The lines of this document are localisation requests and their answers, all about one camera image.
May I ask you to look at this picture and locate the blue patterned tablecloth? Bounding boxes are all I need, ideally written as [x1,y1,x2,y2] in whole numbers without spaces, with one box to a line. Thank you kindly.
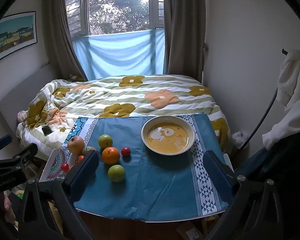
[46,114,229,222]

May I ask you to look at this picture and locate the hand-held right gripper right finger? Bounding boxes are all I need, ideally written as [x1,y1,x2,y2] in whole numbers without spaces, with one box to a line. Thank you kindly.
[204,151,284,240]

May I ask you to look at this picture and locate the white hanging garment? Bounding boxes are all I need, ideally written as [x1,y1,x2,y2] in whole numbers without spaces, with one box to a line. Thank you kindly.
[262,49,300,150]

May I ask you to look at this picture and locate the white plastic bag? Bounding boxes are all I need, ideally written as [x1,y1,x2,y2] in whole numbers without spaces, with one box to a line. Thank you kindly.
[231,130,249,149]

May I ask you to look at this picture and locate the dark blue cloth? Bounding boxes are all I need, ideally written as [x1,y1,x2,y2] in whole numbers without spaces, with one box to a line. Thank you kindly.
[236,149,268,178]

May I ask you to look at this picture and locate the person's left hand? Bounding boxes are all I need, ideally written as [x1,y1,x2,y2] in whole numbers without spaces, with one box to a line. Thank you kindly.
[0,196,15,222]

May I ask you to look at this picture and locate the brown curtain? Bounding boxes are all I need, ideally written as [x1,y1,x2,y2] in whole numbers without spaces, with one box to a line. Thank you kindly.
[41,0,88,82]
[163,0,206,83]

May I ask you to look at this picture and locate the black cable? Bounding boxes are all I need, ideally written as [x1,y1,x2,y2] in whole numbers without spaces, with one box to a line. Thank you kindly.
[240,87,279,150]

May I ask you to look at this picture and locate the window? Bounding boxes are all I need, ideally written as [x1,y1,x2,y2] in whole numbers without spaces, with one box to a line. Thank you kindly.
[65,0,165,36]

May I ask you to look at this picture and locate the yellow-red apple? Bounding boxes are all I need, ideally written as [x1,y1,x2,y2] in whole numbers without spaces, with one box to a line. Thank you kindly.
[67,136,85,155]

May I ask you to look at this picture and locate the light blue window cloth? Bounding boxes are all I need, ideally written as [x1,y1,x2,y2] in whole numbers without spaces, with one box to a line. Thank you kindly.
[72,28,166,82]

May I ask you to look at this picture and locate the cream bowl with bear print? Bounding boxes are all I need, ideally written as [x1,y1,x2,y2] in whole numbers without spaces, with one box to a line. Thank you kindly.
[141,115,196,156]

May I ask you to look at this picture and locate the grey padded headboard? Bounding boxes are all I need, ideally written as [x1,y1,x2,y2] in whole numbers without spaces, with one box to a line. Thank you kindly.
[0,64,58,130]

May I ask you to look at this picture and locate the cardboard box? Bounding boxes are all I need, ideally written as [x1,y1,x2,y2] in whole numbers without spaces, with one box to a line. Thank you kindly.
[176,221,205,240]

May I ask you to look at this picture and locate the brown kiwi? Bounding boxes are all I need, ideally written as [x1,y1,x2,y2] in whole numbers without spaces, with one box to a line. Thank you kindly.
[82,146,97,156]

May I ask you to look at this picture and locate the framed wall poster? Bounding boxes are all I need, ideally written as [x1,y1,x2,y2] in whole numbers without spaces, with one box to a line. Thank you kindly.
[0,11,37,64]

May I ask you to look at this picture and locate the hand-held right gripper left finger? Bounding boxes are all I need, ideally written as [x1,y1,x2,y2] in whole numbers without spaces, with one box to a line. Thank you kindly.
[17,151,100,240]

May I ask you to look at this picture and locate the orange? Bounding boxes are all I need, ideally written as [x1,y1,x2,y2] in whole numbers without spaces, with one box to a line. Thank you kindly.
[101,146,120,165]

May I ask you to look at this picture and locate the green apple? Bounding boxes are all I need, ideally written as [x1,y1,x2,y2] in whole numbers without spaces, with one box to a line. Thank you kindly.
[108,164,126,183]
[98,134,113,148]

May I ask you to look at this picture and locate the floral striped duvet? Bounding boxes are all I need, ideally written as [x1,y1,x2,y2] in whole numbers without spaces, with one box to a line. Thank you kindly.
[16,74,232,155]

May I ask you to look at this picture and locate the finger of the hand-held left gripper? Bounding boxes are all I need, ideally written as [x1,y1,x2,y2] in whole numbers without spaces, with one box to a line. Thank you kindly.
[0,143,38,170]
[0,134,13,153]

